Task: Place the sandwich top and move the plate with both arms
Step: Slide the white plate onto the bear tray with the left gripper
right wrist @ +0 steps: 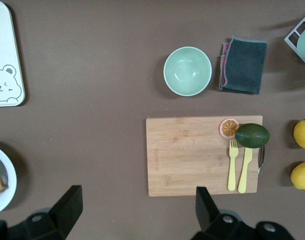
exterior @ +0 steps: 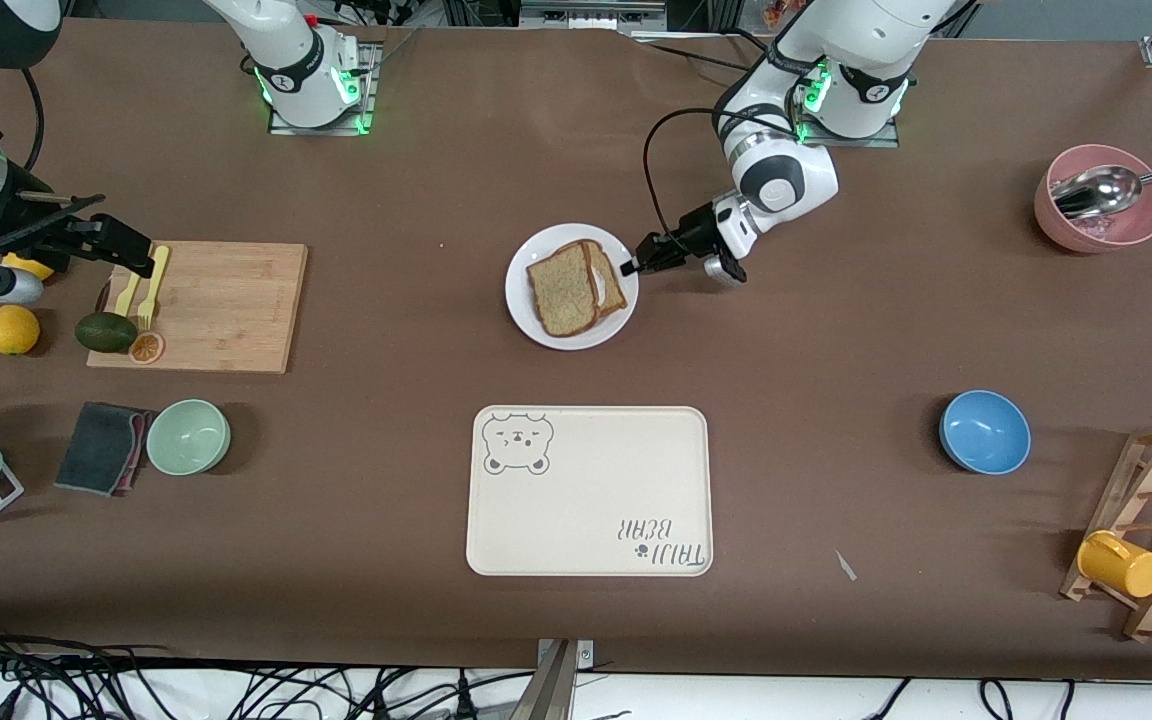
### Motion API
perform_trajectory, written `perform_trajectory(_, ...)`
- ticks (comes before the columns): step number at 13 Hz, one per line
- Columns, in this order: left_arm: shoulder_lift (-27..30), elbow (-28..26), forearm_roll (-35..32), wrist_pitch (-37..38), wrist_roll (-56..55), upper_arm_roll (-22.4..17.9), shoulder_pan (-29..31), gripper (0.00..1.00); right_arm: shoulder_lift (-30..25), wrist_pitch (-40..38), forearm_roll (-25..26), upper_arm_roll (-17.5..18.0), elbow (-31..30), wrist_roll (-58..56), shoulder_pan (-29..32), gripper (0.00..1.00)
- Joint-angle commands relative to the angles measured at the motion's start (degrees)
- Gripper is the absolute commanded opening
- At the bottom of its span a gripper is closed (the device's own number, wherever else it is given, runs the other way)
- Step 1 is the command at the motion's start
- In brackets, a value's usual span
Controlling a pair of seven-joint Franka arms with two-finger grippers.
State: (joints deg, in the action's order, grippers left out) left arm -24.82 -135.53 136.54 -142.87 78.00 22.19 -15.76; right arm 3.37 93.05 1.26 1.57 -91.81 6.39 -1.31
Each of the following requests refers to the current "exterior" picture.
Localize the brown bread slice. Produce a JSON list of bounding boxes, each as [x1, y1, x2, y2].
[[581, 240, 629, 317], [526, 240, 605, 338]]

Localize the white round plate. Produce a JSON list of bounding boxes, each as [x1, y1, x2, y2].
[[505, 222, 640, 351]]

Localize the yellow plastic fork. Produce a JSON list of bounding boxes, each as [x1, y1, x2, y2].
[[138, 246, 170, 331]]

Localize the dark green avocado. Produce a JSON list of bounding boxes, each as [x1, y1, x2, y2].
[[74, 312, 139, 354]]

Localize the bamboo cutting board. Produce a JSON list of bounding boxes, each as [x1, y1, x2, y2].
[[86, 240, 309, 375]]

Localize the mint green bowl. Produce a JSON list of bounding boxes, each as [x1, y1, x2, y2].
[[145, 399, 232, 476]]

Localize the dark folded cloth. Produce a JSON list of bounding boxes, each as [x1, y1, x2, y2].
[[54, 401, 153, 497]]

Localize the black equipment box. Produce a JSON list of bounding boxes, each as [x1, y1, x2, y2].
[[521, 0, 667, 31]]

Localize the cream bear print tray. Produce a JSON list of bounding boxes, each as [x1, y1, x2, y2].
[[465, 405, 714, 578]]

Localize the blue bowl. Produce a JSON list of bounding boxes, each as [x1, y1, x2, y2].
[[939, 390, 1032, 476]]

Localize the pink bowl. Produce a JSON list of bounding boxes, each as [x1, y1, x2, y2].
[[1034, 144, 1152, 254]]

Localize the metal ladle spoon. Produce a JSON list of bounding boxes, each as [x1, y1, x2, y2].
[[1051, 158, 1152, 219]]

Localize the yellow mug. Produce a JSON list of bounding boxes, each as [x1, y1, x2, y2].
[[1077, 530, 1152, 599]]

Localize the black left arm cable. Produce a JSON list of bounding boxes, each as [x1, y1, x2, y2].
[[641, 107, 739, 243]]

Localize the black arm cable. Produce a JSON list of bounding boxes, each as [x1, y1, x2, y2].
[[20, 66, 45, 176], [641, 107, 739, 243]]

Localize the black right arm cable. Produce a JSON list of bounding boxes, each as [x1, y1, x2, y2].
[[20, 66, 45, 176]]

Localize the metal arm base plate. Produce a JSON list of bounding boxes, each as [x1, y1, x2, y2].
[[268, 42, 382, 136], [794, 60, 902, 149]]

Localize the black cable on table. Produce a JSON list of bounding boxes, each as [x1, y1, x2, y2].
[[634, 40, 769, 73]]

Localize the black cable bundle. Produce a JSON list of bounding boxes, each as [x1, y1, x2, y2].
[[0, 615, 537, 720]]

